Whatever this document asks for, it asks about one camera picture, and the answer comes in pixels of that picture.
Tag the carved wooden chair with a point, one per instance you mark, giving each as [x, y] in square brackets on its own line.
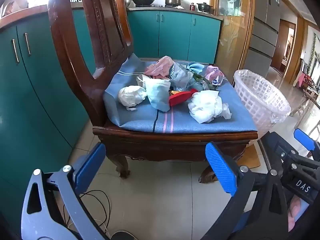
[75, 55]

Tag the white plastic bag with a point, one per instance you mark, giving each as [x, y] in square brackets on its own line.
[131, 95]

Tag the pink plastic bag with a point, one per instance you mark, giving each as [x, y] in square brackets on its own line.
[160, 67]

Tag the blue striped seat cloth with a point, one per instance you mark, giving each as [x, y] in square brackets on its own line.
[150, 120]

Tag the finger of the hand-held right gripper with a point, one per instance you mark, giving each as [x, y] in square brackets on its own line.
[303, 138]
[275, 145]

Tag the small red bottle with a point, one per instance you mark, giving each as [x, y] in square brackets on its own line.
[192, 7]

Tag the red packet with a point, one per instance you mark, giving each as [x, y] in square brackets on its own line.
[181, 98]

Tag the wooden doorway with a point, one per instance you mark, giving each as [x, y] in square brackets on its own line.
[280, 47]

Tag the white tissue paper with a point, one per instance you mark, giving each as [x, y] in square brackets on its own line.
[206, 106]

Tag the light blue cloth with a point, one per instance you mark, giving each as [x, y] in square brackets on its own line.
[196, 67]

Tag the green garland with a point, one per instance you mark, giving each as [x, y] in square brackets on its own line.
[313, 55]

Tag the brown cardboard floor piece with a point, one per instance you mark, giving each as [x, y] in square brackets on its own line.
[250, 157]

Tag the grey refrigerator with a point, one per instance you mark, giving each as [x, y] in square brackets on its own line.
[265, 25]

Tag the teal side cabinet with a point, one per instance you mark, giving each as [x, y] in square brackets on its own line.
[32, 100]

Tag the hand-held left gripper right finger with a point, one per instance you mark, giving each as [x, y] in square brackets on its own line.
[221, 167]

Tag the round steel lid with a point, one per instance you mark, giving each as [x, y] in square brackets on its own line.
[127, 0]

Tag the teal kitchen base cabinet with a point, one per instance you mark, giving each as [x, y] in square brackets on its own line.
[175, 35]

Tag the pink hanging clothes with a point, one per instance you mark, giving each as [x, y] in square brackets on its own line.
[302, 80]

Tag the white plastic mesh basket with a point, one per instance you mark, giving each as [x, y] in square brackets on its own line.
[257, 97]

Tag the person's right hand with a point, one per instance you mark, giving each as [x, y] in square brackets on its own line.
[296, 211]

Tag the wooden framed glass door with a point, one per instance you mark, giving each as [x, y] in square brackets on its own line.
[232, 30]

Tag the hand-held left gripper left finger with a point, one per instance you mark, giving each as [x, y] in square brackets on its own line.
[90, 165]

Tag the clear plastic bag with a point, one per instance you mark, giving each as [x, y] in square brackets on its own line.
[181, 77]

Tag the green clear plastic wrapper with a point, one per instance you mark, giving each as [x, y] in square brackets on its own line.
[201, 83]

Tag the small pink wrapper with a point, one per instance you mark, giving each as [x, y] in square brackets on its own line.
[213, 75]

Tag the light blue plastic bag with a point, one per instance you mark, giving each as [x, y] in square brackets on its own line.
[158, 95]

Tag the white cloth on counter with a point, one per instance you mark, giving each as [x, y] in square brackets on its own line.
[179, 7]

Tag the black cooking pot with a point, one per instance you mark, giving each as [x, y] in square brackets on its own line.
[204, 8]

